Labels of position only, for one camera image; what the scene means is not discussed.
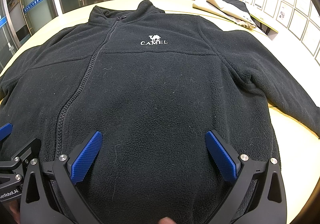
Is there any black Camel fleece jacket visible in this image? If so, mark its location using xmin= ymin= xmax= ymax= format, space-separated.
xmin=1 ymin=0 xmax=319 ymax=223

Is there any person's right hand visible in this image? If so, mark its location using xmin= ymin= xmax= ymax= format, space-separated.
xmin=158 ymin=217 xmax=176 ymax=224

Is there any yellow side table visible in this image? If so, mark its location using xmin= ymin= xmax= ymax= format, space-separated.
xmin=250 ymin=10 xmax=279 ymax=36

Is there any dark garment on pile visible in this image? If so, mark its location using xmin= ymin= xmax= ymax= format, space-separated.
xmin=223 ymin=0 xmax=249 ymax=14

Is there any beige folded cloth pile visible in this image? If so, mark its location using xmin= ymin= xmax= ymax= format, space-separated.
xmin=193 ymin=0 xmax=257 ymax=29

